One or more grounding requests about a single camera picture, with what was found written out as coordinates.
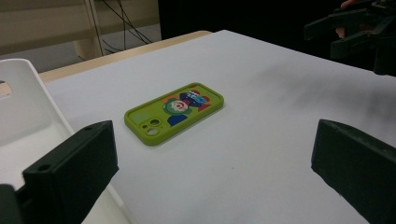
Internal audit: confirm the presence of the black cable bundle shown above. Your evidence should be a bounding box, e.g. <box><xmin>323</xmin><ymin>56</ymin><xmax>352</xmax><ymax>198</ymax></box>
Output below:
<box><xmin>88</xmin><ymin>0</ymin><xmax>154</xmax><ymax>56</ymax></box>

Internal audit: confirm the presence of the green printed phone case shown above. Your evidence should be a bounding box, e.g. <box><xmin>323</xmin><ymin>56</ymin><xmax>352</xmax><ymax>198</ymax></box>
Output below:
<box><xmin>123</xmin><ymin>82</ymin><xmax>225</xmax><ymax>147</ymax></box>

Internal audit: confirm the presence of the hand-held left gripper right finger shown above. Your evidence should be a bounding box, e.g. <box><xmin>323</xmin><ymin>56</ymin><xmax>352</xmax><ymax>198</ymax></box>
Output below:
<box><xmin>311</xmin><ymin>119</ymin><xmax>396</xmax><ymax>224</ymax></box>

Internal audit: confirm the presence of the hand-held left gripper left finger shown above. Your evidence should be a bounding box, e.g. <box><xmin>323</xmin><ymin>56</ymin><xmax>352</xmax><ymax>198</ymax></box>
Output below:
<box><xmin>21</xmin><ymin>120</ymin><xmax>120</xmax><ymax>224</ymax></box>

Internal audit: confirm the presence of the black curtain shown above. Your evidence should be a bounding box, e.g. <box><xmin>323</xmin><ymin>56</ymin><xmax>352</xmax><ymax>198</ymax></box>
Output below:
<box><xmin>158</xmin><ymin>0</ymin><xmax>396</xmax><ymax>76</ymax></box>

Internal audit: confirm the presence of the long beige office desk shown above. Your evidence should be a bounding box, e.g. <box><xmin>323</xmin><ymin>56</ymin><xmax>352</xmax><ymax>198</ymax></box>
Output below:
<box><xmin>0</xmin><ymin>0</ymin><xmax>161</xmax><ymax>61</ymax></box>

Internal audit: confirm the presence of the white plastic container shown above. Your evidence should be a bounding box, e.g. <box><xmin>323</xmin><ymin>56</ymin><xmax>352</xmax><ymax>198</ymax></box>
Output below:
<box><xmin>0</xmin><ymin>58</ymin><xmax>138</xmax><ymax>224</ymax></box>

